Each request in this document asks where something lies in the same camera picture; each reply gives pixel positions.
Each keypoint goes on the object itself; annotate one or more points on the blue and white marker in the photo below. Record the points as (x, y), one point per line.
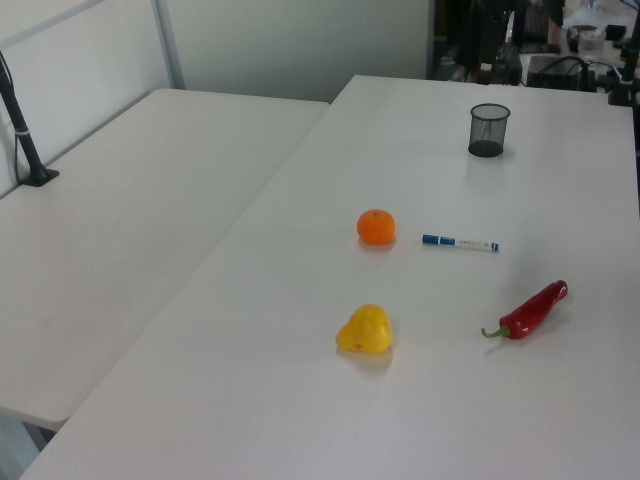
(460, 243)

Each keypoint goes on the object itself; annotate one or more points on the orange mandarin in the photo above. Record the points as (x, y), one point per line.
(376, 228)

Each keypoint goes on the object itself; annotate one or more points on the yellow bell pepper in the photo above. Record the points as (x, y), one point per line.
(367, 330)

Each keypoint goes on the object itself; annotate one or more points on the black mesh pen cup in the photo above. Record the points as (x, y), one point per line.
(487, 131)

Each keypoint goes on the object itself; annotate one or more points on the red chili pepper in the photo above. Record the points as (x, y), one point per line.
(531, 312)

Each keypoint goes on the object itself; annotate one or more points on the clear plastic container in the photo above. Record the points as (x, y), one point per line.
(587, 40)

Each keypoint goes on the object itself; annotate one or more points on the black clamp stand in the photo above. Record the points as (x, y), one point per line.
(625, 87)

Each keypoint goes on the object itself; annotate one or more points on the grey partition frame post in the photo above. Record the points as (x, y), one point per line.
(170, 50)

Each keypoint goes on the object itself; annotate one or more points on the black camera stand pole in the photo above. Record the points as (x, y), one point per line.
(25, 145)

